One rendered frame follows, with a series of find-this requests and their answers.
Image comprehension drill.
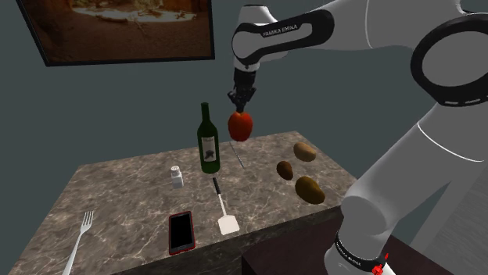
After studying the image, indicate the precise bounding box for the light brown potato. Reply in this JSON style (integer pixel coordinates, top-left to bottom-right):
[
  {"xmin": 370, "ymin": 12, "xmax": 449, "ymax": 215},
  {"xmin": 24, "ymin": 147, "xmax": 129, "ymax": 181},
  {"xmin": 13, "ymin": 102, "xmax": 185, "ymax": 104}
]
[{"xmin": 292, "ymin": 141, "xmax": 318, "ymax": 163}]

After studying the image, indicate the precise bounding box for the red apple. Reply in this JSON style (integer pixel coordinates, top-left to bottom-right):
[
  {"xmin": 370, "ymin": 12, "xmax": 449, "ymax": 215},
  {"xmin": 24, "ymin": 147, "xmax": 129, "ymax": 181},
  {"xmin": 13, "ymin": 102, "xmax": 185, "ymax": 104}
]
[{"xmin": 227, "ymin": 110, "xmax": 254, "ymax": 143}]

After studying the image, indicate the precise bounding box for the small dark brown potato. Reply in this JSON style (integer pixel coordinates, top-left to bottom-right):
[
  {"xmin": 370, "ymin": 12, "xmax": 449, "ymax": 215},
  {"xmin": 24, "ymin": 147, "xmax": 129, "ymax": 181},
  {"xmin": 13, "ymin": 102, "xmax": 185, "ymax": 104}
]
[{"xmin": 276, "ymin": 160, "xmax": 295, "ymax": 181}]

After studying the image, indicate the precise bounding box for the large olive brown potato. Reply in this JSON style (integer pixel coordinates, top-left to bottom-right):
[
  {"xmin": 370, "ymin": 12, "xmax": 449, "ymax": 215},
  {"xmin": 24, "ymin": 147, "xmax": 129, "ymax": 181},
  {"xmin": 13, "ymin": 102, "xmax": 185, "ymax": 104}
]
[{"xmin": 295, "ymin": 175, "xmax": 326, "ymax": 205}]

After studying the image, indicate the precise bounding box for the framed wall picture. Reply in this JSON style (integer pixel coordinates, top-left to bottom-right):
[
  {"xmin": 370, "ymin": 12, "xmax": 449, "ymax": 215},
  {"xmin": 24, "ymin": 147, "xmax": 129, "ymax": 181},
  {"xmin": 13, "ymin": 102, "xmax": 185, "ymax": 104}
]
[{"xmin": 16, "ymin": 0, "xmax": 216, "ymax": 68}]

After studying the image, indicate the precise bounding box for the silver fork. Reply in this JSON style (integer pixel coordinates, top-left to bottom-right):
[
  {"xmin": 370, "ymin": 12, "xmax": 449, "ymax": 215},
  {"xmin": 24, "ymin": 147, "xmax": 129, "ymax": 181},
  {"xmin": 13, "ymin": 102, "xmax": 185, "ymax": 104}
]
[{"xmin": 62, "ymin": 210, "xmax": 95, "ymax": 275}]

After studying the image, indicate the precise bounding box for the thin grey knife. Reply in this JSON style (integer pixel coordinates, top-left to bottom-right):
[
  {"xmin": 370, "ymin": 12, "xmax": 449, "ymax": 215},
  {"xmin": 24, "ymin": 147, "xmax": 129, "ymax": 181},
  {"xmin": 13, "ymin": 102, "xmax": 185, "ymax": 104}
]
[{"xmin": 228, "ymin": 141, "xmax": 246, "ymax": 169}]

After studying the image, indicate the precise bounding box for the red-cased smartphone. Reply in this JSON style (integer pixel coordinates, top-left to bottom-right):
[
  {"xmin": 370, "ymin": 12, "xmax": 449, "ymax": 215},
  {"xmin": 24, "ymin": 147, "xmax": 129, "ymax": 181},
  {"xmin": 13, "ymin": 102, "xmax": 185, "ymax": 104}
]
[{"xmin": 167, "ymin": 210, "xmax": 196, "ymax": 256}]

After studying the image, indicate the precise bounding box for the marble-topped table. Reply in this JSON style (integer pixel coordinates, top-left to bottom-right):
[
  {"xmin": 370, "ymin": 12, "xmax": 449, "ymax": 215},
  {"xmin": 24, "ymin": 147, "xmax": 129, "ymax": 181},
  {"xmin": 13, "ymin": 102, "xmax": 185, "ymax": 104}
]
[{"xmin": 8, "ymin": 130, "xmax": 358, "ymax": 275}]

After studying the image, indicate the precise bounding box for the white salt shaker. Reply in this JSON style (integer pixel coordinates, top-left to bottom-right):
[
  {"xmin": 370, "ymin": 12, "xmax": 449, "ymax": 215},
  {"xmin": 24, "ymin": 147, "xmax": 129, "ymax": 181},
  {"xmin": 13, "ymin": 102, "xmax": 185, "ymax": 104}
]
[{"xmin": 170, "ymin": 165, "xmax": 185, "ymax": 190}]

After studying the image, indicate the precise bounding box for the green wine bottle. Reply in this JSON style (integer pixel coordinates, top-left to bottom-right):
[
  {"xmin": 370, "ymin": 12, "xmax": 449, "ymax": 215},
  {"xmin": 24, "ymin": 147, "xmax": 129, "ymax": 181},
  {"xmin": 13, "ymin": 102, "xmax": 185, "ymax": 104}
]
[{"xmin": 196, "ymin": 102, "xmax": 221, "ymax": 175}]

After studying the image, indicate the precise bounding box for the dark robot stand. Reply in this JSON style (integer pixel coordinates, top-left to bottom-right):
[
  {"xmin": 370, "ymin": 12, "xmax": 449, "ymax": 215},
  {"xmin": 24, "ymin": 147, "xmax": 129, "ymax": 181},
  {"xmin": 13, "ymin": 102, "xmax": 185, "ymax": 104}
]
[{"xmin": 241, "ymin": 216, "xmax": 454, "ymax": 275}]

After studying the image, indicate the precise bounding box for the white spatula with black handle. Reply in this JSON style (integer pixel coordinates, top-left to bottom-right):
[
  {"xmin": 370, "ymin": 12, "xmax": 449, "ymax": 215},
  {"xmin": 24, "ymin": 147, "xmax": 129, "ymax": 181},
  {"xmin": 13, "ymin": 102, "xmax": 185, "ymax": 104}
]
[{"xmin": 211, "ymin": 177, "xmax": 241, "ymax": 236}]

